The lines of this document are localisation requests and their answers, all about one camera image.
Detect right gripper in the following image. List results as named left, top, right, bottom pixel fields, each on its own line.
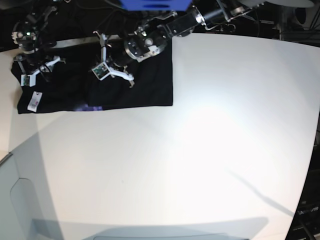
left=13, top=52, right=67, bottom=80

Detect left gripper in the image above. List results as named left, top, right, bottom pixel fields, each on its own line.
left=93, top=30, right=135, bottom=89

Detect black T-shirt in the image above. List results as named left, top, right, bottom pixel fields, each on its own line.
left=16, top=43, right=174, bottom=115

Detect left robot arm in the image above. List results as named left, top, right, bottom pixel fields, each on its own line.
left=91, top=0, right=264, bottom=87

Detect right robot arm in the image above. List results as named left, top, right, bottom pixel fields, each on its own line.
left=11, top=2, right=61, bottom=87

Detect blue box overhead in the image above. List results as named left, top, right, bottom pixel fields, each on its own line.
left=120, top=0, right=192, bottom=12

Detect black power strip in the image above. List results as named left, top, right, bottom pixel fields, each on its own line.
left=214, top=23, right=236, bottom=34

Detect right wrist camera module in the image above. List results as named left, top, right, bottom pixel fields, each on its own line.
left=20, top=74, right=36, bottom=87

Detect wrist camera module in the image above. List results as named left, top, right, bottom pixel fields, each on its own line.
left=91, top=62, right=110, bottom=81
left=20, top=74, right=36, bottom=87

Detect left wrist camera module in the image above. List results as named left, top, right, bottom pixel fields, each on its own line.
left=91, top=62, right=110, bottom=81

